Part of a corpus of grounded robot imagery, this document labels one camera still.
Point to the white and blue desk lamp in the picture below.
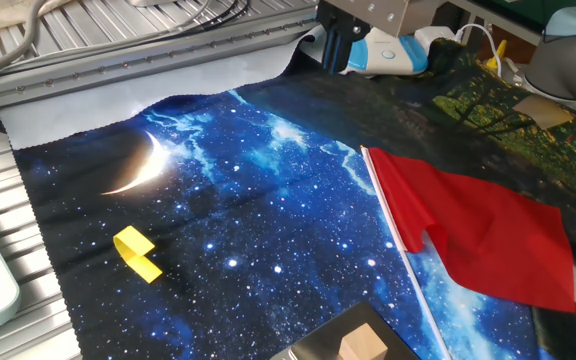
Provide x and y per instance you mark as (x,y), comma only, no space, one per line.
(388,52)

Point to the grey Schunk gripper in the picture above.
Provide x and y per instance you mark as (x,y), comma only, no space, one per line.
(383,12)

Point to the small yellow clip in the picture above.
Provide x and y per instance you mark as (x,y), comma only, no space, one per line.
(497,57)

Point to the white power adapter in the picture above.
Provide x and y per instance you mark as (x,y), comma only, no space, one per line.
(433,37)

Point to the tan cardboard piece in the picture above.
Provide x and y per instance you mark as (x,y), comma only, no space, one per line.
(543,111)

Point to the red flag on white stick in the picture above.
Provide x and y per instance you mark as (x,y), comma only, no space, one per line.
(493,240)

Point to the yellow curved block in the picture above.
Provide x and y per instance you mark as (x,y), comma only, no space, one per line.
(133,245)

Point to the starry night sky cloth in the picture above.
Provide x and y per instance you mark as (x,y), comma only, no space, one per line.
(268,225)

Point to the small wooden cube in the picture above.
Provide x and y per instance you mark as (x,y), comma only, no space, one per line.
(363,345)

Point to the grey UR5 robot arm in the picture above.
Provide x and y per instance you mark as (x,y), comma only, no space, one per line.
(563,60)

